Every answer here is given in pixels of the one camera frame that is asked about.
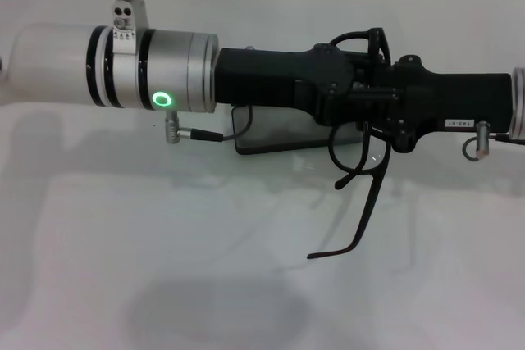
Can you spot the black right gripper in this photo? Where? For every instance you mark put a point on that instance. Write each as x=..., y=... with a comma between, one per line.
x=451, y=100

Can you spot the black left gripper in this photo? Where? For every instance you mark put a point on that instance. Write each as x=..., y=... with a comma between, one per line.
x=266, y=77

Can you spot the black thin-frame glasses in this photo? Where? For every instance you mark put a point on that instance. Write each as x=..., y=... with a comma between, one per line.
x=348, y=149

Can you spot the black glasses case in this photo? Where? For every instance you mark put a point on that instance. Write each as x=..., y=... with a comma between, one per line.
x=279, y=133

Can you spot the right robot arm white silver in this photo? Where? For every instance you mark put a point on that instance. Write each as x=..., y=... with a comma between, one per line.
x=519, y=100

